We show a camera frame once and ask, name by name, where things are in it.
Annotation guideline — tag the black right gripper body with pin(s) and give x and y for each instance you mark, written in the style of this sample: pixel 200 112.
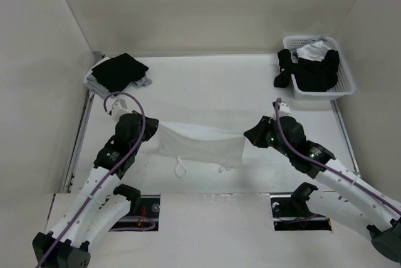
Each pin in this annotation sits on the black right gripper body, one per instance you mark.
pixel 272 140

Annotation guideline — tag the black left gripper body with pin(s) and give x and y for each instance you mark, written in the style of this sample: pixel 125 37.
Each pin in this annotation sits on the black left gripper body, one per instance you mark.
pixel 136 141

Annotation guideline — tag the white tank top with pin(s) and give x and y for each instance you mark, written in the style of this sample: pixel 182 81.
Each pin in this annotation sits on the white tank top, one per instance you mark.
pixel 199 143

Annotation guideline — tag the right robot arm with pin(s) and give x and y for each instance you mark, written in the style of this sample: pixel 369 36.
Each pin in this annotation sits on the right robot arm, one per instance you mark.
pixel 357 205

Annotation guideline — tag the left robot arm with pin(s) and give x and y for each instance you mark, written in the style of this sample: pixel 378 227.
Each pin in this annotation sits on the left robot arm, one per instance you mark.
pixel 102 201

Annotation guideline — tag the folded black tank top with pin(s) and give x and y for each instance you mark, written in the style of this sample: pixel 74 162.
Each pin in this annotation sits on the folded black tank top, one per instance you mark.
pixel 116 73

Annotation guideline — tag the folded grey tank tops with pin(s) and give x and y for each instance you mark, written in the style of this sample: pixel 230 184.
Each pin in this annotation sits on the folded grey tank tops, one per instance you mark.
pixel 103 93

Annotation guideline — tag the black tank top hanging out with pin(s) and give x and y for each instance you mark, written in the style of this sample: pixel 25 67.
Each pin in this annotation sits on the black tank top hanging out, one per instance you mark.
pixel 286 68

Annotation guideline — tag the black garments in basket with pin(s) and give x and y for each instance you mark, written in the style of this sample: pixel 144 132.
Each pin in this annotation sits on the black garments in basket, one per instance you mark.
pixel 318 76

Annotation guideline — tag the white plastic laundry basket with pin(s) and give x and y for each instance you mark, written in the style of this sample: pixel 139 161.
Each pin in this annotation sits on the white plastic laundry basket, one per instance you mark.
pixel 345 85

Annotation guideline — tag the white garment in basket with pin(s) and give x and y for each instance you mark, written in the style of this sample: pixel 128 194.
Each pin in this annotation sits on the white garment in basket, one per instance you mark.
pixel 313 51

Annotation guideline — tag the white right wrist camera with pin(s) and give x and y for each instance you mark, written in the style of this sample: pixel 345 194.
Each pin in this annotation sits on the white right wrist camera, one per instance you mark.
pixel 281 109

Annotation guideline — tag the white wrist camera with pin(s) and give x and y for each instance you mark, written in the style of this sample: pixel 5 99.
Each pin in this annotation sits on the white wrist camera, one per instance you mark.
pixel 281 109
pixel 118 109

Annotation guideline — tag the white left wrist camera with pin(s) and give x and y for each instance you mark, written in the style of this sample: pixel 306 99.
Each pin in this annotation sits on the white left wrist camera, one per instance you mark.
pixel 118 109

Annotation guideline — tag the right metal table rail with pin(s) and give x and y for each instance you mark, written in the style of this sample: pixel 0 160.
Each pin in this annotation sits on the right metal table rail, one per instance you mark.
pixel 341 124

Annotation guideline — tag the metal table rail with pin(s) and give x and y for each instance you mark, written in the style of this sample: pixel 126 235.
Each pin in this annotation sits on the metal table rail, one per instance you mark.
pixel 341 124
pixel 68 172

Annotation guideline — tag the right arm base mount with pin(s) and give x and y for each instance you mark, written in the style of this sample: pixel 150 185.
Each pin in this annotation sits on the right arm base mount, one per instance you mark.
pixel 291 213

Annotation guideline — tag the left metal table rail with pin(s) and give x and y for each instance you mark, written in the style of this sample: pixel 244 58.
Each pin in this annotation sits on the left metal table rail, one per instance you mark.
pixel 68 172

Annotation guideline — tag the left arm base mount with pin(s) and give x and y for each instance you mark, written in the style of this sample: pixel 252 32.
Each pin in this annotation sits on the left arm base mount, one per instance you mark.
pixel 143 214

